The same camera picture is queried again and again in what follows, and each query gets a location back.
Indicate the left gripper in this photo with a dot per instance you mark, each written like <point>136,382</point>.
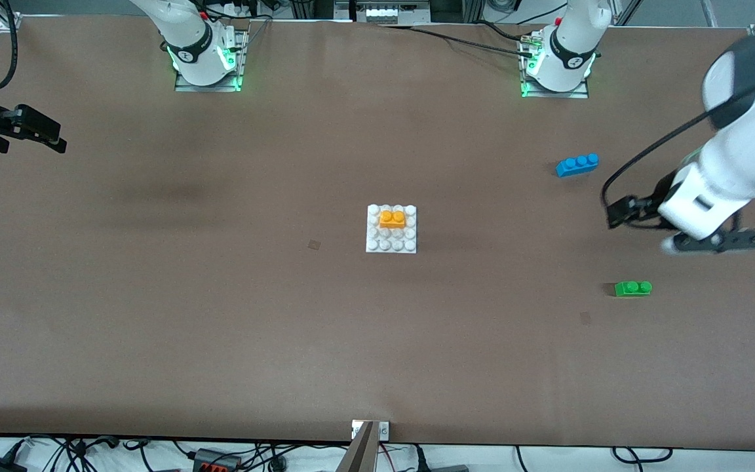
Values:
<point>660,194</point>

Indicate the yellow two-stud block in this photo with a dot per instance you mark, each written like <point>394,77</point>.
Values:
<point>392,221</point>

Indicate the white studded base plate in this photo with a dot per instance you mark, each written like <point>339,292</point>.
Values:
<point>384,244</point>

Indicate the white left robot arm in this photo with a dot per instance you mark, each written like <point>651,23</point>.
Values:
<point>571,46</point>

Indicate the green two-stud block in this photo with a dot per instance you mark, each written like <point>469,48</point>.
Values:
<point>633,289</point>

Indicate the blue three-stud block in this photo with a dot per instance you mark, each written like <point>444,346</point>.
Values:
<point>577,165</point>

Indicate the black box with orange connectors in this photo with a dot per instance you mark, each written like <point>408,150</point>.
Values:
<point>217,461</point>

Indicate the grey power strip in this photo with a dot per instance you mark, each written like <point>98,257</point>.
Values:
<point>381,12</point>

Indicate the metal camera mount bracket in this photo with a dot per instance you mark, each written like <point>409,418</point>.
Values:
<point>383,430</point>

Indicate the grey camera pole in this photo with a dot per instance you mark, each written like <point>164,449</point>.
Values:
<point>359,455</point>

